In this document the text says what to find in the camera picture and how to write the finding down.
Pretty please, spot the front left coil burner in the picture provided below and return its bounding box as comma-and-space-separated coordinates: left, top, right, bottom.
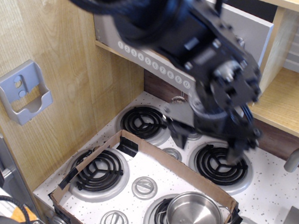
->
69, 148, 130, 203

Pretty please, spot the silver front stove knob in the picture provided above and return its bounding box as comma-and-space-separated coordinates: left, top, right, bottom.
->
100, 210, 129, 224

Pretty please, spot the wooden shelf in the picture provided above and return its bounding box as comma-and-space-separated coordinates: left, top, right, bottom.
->
95, 41, 299, 138

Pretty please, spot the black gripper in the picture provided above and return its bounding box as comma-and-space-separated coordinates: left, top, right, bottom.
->
162, 100, 262, 164

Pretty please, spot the grey wall-mounted holder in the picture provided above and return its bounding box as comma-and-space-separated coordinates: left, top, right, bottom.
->
0, 59, 53, 126

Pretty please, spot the hanging round metal strainer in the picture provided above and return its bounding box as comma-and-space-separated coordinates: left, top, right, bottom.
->
171, 92, 187, 104

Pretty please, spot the silver stove knob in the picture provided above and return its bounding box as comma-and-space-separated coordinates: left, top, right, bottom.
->
100, 210, 129, 224
131, 176, 158, 200
187, 131, 203, 141

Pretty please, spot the coil burner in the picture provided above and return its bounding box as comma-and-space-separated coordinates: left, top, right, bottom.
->
116, 105, 170, 146
143, 194, 177, 224
69, 148, 130, 203
188, 141, 253, 195

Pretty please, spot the small middle stove knob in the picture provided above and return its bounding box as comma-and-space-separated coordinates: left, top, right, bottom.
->
162, 147, 182, 161

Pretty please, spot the back right coil burner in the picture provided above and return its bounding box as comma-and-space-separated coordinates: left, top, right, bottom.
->
188, 141, 253, 195

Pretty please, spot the silver back stove knob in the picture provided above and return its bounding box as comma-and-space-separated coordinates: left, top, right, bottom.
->
187, 131, 203, 141

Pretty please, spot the silver toy microwave door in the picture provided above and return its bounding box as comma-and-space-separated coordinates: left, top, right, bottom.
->
94, 4, 273, 94

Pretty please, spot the front right coil burner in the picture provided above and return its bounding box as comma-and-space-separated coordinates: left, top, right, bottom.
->
143, 194, 177, 224

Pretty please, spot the silver centre stove knob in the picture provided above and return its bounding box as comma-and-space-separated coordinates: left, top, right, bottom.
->
131, 176, 158, 200

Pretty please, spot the brown cardboard barrier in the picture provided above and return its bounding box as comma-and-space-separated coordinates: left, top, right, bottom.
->
49, 130, 238, 224

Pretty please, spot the stainless steel pot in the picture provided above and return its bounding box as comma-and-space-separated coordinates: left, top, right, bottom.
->
165, 192, 233, 224

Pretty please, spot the back left coil burner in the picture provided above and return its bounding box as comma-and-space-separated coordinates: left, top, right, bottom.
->
116, 105, 170, 146

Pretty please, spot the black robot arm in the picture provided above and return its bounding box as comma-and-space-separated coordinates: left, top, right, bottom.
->
69, 0, 261, 163

